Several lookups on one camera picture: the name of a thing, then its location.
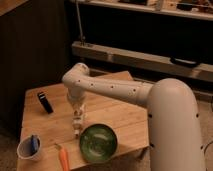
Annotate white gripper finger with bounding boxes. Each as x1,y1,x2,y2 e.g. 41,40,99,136
73,120,83,137

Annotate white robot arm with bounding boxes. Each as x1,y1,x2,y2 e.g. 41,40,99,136
62,63,206,171

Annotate green glass bowl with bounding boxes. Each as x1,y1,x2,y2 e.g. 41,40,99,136
79,124,118,164

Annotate wooden table board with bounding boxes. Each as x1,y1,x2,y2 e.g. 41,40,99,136
17,84,149,171

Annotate orange carrot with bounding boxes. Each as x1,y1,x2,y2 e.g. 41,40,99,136
55,144,70,171

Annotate blue marker in cup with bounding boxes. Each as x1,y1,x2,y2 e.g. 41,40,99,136
31,135,39,155

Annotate white paper cup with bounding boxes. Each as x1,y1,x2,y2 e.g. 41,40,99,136
17,135,42,161

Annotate metal vertical rod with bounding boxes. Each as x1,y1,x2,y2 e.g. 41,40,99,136
75,0,85,46

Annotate long wooden shelf beam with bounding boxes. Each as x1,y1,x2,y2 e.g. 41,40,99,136
71,41,213,82

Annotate upper wooden shelf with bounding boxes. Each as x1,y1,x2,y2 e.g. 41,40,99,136
69,0,213,21

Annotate black handle on beam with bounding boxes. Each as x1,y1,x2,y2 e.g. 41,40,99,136
170,57,201,68

